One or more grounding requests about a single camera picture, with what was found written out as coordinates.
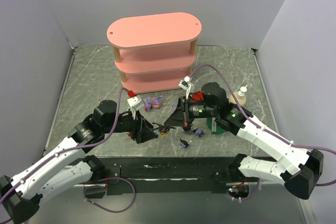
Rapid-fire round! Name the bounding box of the black winged pikachu figure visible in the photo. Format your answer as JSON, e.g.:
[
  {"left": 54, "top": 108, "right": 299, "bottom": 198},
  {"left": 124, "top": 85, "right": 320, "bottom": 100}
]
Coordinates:
[{"left": 153, "top": 122, "right": 175, "bottom": 136}]

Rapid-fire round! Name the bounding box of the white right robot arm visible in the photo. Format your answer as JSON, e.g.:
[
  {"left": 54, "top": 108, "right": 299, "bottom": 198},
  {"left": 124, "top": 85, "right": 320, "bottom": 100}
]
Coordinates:
[{"left": 164, "top": 79, "right": 324, "bottom": 200}]

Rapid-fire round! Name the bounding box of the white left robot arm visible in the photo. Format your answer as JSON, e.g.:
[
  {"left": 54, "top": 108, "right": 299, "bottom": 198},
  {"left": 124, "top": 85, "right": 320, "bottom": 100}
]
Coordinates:
[{"left": 1, "top": 100, "right": 158, "bottom": 223}]

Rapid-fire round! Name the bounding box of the pink three-tier wooden shelf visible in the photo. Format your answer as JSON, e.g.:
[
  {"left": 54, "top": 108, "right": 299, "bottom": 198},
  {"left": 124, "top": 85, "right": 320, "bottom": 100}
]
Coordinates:
[{"left": 107, "top": 12, "right": 202, "bottom": 93}]

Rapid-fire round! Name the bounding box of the purple black figure upper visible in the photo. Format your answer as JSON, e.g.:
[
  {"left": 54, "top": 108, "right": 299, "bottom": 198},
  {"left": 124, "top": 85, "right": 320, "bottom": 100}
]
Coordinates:
[{"left": 182, "top": 126, "right": 191, "bottom": 133}]

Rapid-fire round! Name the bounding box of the purple black figure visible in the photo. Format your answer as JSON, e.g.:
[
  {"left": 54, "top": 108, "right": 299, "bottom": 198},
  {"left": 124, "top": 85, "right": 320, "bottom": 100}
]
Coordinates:
[
  {"left": 193, "top": 128, "right": 204, "bottom": 137},
  {"left": 182, "top": 126, "right": 191, "bottom": 133},
  {"left": 180, "top": 139, "right": 190, "bottom": 150}
]

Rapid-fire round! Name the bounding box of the purple black figure right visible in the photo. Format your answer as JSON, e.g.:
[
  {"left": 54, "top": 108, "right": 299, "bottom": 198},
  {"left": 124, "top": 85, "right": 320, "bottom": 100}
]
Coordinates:
[{"left": 193, "top": 128, "right": 204, "bottom": 137}]

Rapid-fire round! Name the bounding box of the red flat box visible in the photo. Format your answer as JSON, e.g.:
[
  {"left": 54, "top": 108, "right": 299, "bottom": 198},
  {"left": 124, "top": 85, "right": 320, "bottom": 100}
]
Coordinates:
[{"left": 190, "top": 91, "right": 204, "bottom": 102}]

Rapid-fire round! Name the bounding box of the purple black figure lower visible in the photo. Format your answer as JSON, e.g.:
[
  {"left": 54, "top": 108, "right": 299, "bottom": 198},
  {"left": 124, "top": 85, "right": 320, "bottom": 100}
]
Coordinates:
[{"left": 180, "top": 139, "right": 190, "bottom": 150}]

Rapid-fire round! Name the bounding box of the small purple bunny figure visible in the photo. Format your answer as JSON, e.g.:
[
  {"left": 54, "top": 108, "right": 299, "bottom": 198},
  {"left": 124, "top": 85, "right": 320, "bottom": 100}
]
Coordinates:
[{"left": 144, "top": 97, "right": 152, "bottom": 112}]

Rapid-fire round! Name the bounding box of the lying purple bunny pink base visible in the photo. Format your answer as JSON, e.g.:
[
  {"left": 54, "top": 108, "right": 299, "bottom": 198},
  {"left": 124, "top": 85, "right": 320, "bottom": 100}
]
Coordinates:
[{"left": 151, "top": 95, "right": 163, "bottom": 109}]

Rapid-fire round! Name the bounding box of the beige pump bottle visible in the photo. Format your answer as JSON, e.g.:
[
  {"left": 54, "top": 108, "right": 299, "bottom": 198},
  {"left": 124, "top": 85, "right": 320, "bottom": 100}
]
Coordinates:
[{"left": 228, "top": 86, "right": 247, "bottom": 106}]

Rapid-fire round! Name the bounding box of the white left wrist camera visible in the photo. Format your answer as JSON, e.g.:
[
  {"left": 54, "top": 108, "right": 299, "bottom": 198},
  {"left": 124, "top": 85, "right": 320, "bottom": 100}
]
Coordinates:
[{"left": 127, "top": 95, "right": 145, "bottom": 113}]

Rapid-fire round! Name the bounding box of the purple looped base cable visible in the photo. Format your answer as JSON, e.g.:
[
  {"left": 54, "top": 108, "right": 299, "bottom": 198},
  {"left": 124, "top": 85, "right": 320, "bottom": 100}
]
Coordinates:
[{"left": 82, "top": 176, "right": 137, "bottom": 214}]

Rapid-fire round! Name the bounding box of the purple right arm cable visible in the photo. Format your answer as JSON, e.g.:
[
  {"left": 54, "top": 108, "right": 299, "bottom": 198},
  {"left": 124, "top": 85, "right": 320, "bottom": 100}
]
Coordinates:
[{"left": 189, "top": 65, "right": 336, "bottom": 201}]

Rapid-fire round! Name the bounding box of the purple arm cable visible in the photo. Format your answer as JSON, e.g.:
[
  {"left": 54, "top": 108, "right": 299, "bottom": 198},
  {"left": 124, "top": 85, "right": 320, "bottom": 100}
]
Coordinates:
[
  {"left": 0, "top": 87, "right": 132, "bottom": 222},
  {"left": 189, "top": 65, "right": 336, "bottom": 201}
]

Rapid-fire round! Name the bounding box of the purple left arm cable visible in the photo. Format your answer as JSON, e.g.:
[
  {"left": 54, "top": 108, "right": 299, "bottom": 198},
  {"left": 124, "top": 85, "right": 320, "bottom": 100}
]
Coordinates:
[{"left": 0, "top": 87, "right": 132, "bottom": 222}]

